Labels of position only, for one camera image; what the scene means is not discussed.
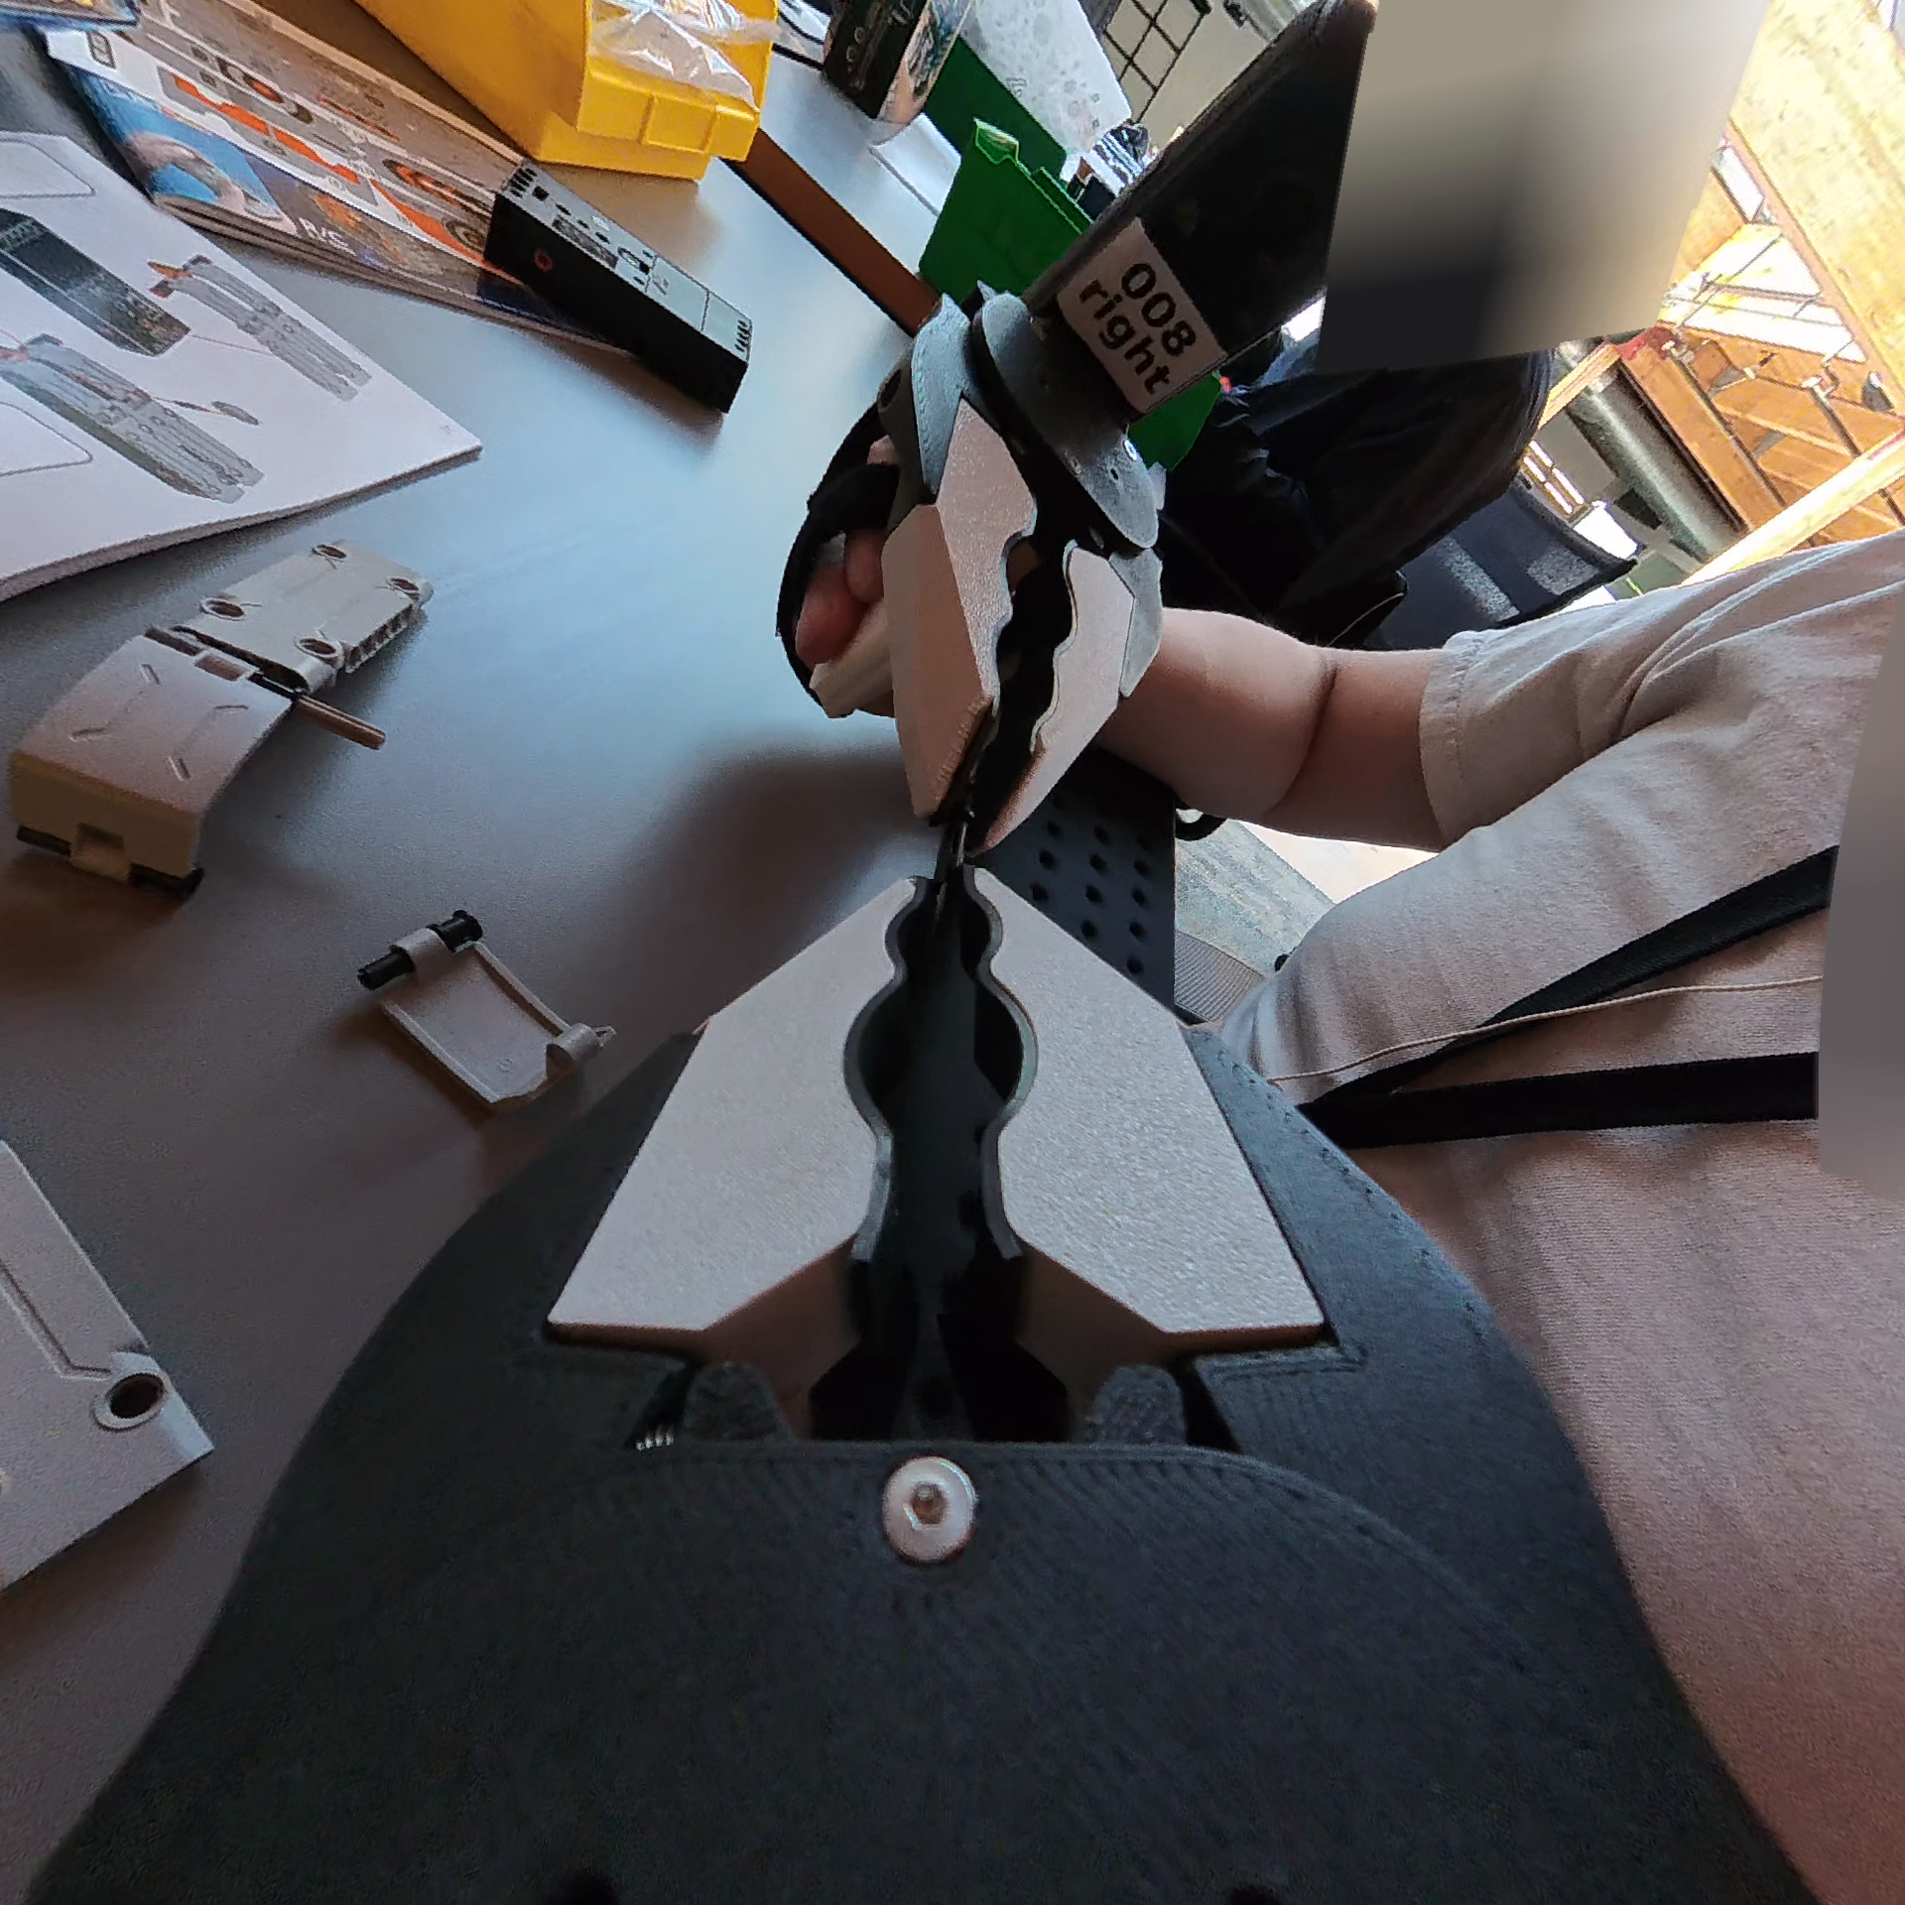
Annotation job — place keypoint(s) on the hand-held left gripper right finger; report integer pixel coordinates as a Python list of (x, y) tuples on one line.
[(1153, 1176)]

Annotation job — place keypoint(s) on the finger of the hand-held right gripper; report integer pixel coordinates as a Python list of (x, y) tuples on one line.
[(952, 610), (1093, 640)]

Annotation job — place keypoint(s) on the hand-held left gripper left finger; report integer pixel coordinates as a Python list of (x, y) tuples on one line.
[(714, 1176)]

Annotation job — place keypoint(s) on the small grey hinge piece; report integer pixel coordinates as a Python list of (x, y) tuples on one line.
[(498, 1027)]

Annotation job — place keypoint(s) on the person's right forearm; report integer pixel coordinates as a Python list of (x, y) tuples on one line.
[(1264, 730)]

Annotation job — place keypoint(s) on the grey desk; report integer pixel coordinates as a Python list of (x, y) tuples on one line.
[(625, 626)]

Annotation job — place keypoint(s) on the person's right hand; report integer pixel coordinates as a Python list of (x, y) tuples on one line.
[(841, 605)]

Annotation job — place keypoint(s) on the green plastic bin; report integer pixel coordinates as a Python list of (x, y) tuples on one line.
[(1012, 224)]

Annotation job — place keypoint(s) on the white plastic bag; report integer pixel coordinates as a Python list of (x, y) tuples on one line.
[(1042, 83)]

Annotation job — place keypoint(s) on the black printed carton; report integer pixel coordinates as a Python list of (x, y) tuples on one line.
[(893, 53)]

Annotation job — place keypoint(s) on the dark office chair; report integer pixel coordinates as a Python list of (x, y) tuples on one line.
[(1518, 559)]

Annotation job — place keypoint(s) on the black battery box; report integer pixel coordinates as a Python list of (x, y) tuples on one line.
[(617, 291)]

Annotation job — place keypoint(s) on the person's beige shirt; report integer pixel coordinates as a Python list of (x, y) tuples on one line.
[(1637, 1265)]

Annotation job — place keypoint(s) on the clear plastic bag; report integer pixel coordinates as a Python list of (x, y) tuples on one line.
[(685, 31)]

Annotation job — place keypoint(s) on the yellow plastic bin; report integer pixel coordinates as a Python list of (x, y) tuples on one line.
[(595, 83)]

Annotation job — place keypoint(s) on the grey flat panel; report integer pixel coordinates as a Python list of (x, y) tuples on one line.
[(59, 1384)]

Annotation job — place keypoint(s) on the grey curved panel assembly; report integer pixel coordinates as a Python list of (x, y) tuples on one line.
[(192, 700)]

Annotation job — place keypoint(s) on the open instruction booklet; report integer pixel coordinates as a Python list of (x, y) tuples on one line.
[(179, 372)]

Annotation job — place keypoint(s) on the orange printed manual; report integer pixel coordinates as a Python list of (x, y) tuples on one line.
[(298, 134)]

